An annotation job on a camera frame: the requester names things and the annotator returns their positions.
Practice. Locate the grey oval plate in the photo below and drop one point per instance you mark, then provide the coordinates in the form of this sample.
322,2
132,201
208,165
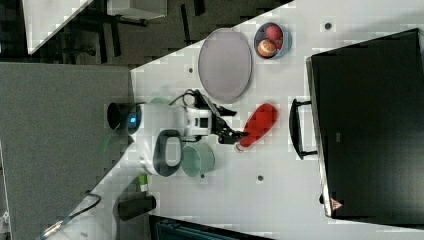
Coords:
225,65

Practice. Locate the black cylinder post near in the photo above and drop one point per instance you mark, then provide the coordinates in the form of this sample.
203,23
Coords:
130,209

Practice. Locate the black cylinder post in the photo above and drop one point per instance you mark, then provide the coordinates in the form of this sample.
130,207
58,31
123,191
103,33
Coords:
130,209
122,116

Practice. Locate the green perforated basket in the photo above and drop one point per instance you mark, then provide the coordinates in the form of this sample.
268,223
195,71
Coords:
160,100

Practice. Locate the red apple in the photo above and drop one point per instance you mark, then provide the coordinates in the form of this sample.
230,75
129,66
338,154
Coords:
274,32

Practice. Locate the orange fruit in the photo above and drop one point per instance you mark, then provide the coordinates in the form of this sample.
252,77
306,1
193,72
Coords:
266,48

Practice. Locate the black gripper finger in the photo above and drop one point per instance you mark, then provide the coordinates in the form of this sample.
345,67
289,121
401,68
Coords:
226,112
230,137

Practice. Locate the red plush ketchup bottle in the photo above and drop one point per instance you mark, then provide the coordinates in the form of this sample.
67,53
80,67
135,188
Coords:
258,125

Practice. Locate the green cup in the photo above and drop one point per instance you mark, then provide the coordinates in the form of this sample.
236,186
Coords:
197,159

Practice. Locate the blue bowl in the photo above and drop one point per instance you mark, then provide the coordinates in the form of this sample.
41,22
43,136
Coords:
283,45

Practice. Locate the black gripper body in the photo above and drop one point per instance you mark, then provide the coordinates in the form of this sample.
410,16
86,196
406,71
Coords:
219,126

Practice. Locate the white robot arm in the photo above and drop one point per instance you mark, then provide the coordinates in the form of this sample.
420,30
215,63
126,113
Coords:
158,132

